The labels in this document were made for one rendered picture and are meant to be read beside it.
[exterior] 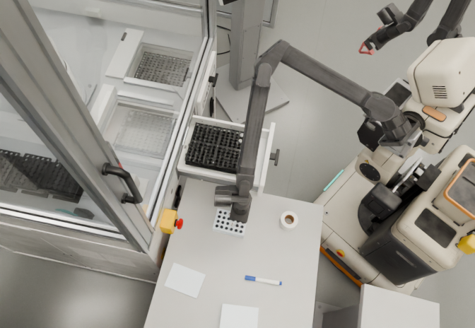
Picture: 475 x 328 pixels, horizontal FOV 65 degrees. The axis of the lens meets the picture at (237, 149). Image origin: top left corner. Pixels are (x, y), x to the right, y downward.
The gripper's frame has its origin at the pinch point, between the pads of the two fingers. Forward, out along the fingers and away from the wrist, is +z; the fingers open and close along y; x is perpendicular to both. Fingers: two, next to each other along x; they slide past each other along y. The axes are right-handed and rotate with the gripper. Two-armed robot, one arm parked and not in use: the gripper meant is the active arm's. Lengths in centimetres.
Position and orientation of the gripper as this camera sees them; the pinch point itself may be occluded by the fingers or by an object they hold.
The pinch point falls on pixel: (239, 215)
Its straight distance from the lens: 146.3
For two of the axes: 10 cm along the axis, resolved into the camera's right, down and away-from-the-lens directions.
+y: -2.3, 8.5, -4.7
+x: 9.7, 2.3, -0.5
